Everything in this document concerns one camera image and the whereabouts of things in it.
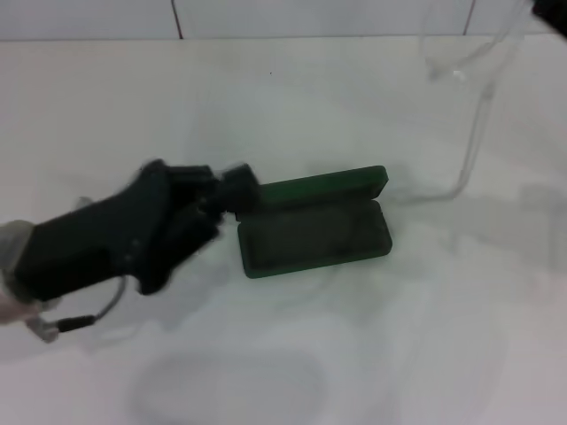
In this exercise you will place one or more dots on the silver left flange connector stub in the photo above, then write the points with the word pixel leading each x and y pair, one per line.
pixel 84 201

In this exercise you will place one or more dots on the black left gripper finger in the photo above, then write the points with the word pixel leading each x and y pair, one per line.
pixel 239 188

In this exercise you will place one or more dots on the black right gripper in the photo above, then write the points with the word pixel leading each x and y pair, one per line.
pixel 556 11

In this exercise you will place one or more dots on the green glasses case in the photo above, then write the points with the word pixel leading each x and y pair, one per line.
pixel 310 239

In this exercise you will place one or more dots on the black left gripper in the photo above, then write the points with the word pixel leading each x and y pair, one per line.
pixel 88 248

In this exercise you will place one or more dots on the clear white glasses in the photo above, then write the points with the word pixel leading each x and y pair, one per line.
pixel 474 133

